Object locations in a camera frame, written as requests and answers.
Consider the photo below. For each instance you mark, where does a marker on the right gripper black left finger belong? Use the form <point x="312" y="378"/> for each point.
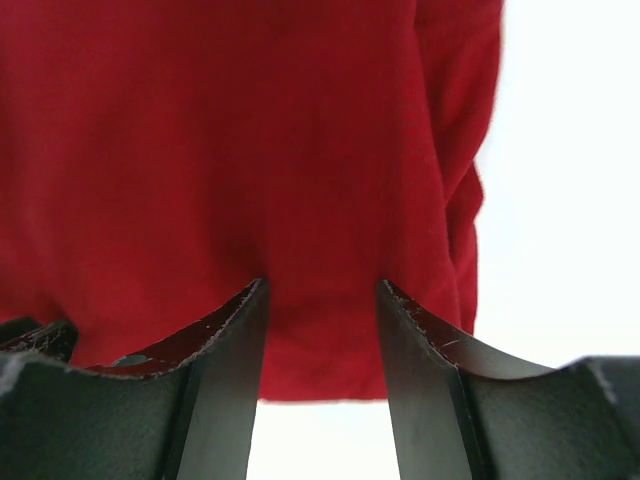
<point x="182" y="408"/>

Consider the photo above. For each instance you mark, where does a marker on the red t shirt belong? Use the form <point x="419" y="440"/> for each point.
<point x="158" y="156"/>

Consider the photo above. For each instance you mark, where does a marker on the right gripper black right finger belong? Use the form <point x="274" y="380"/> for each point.
<point x="461" y="409"/>

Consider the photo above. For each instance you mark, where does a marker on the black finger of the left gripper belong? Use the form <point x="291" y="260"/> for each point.
<point x="56" y="340"/>

